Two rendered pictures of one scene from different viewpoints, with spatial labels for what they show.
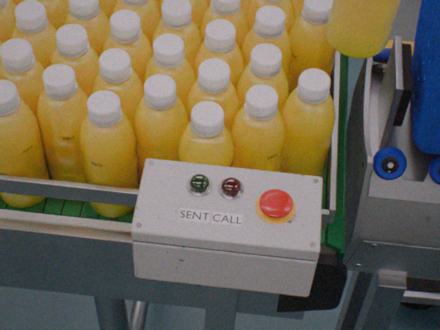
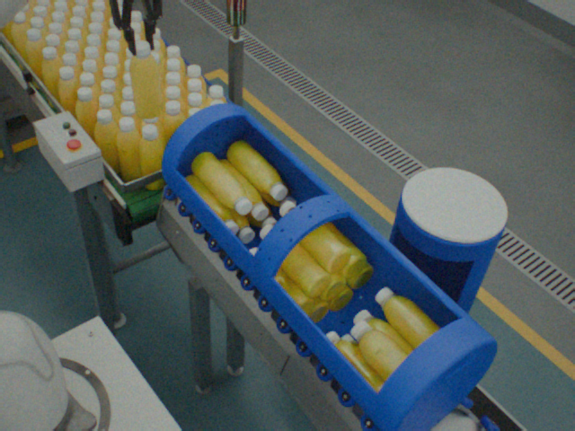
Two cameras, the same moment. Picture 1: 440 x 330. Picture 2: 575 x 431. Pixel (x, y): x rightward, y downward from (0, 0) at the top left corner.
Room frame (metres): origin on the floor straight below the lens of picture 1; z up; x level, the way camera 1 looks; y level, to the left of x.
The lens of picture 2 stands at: (0.01, -1.40, 2.25)
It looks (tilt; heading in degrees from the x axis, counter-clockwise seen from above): 45 degrees down; 46
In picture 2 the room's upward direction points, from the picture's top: 5 degrees clockwise
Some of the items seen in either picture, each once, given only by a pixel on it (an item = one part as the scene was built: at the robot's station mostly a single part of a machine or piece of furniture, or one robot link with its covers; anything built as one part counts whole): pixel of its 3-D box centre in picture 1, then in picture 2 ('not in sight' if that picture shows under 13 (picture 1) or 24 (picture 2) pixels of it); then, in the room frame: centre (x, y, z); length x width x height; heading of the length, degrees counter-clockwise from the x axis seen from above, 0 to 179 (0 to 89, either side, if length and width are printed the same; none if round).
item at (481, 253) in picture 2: not in sight; (420, 304); (1.23, -0.77, 0.59); 0.28 x 0.28 x 0.88
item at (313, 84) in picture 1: (313, 83); (149, 130); (0.71, -0.11, 1.09); 0.04 x 0.04 x 0.02
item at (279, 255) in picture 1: (227, 227); (69, 150); (0.52, -0.01, 1.05); 0.20 x 0.10 x 0.10; 86
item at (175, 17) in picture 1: (176, 9); not in sight; (0.83, 0.07, 1.09); 0.04 x 0.04 x 0.02
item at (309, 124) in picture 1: (304, 135); (152, 159); (0.71, -0.11, 0.99); 0.07 x 0.07 x 0.19
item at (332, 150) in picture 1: (334, 100); (189, 162); (0.80, -0.16, 0.96); 0.40 x 0.01 x 0.03; 176
